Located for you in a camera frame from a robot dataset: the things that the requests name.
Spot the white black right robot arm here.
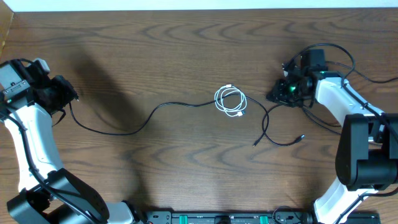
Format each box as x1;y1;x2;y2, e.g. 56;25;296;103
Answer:
266;49;397;223

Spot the white cable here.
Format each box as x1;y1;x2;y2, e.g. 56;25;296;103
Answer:
213;83;248;118

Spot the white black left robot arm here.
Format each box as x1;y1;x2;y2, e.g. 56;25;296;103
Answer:
1;58;140;223

